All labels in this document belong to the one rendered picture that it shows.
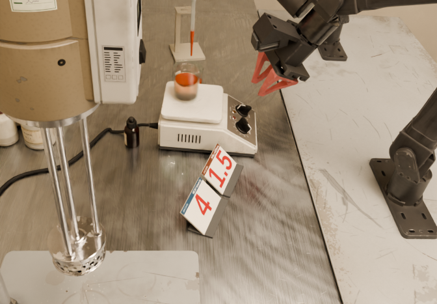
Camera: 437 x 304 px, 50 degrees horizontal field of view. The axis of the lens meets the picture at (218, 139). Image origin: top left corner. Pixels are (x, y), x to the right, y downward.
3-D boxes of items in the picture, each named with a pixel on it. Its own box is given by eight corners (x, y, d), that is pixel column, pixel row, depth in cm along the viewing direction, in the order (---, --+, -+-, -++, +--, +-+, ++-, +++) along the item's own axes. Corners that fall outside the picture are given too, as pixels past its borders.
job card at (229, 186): (243, 166, 93) (246, 152, 90) (229, 198, 86) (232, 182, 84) (214, 158, 94) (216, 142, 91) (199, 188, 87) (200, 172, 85)
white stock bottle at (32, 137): (42, 126, 96) (34, 82, 89) (63, 139, 94) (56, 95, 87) (17, 141, 92) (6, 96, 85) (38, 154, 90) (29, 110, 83)
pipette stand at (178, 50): (197, 44, 128) (200, 0, 120) (205, 60, 122) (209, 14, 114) (168, 46, 126) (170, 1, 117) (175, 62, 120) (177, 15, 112)
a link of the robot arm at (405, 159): (397, 146, 81) (428, 163, 78) (417, 124, 86) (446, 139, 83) (384, 172, 85) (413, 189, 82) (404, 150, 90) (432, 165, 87)
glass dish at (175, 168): (164, 161, 92) (164, 152, 91) (192, 165, 92) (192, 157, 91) (158, 180, 88) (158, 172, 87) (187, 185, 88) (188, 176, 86)
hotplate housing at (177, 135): (253, 119, 105) (259, 90, 100) (255, 159, 95) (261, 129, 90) (155, 110, 104) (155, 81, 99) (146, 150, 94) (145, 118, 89)
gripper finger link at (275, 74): (251, 101, 91) (283, 68, 86) (239, 74, 94) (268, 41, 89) (275, 106, 95) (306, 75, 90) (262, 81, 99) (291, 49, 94)
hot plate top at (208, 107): (223, 88, 99) (224, 85, 98) (222, 124, 90) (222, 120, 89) (166, 83, 99) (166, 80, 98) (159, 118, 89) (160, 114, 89)
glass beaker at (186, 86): (168, 102, 93) (170, 68, 88) (175, 88, 97) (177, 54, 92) (198, 108, 92) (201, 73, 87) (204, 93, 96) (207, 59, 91)
